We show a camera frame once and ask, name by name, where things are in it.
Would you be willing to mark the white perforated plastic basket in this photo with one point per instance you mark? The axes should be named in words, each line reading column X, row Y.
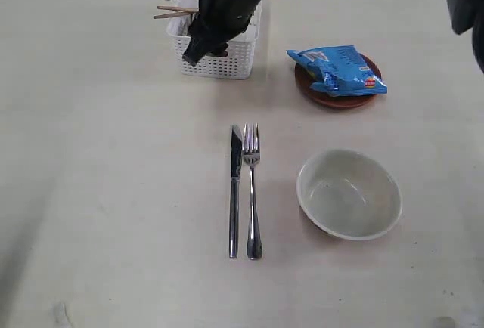
column 235, row 62

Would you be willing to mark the brown wooden chopstick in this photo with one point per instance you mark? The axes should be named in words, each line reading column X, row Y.
column 177, row 9
column 171, row 15

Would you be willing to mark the silver fork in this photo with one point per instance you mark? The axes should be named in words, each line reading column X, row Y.
column 251, row 156

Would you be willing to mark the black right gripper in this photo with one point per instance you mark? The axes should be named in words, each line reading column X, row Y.
column 217, row 22

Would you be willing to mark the grey speckled ceramic dish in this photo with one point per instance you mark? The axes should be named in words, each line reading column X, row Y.
column 348, row 195

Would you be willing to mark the silver table knife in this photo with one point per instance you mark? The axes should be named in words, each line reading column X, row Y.
column 236, row 160

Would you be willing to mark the blue packet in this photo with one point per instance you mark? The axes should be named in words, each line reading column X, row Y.
column 339, row 71

